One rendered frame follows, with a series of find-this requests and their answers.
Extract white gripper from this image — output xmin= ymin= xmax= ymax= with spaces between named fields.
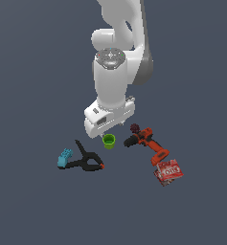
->
xmin=83 ymin=95 xmax=136 ymax=140

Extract green cup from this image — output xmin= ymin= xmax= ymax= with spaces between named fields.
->
xmin=102 ymin=133 xmax=116 ymax=150

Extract dark purple plum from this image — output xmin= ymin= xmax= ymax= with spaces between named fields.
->
xmin=129 ymin=123 xmax=141 ymax=134

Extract black spring clamp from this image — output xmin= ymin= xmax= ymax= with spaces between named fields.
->
xmin=57 ymin=139 xmax=105 ymax=172

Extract orange black power drill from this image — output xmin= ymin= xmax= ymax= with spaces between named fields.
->
xmin=123 ymin=127 xmax=170 ymax=167

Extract blue toy brick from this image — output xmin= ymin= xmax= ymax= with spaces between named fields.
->
xmin=57 ymin=147 xmax=74 ymax=168

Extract red gelatin box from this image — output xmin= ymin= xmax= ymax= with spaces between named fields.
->
xmin=153 ymin=158 xmax=184 ymax=188

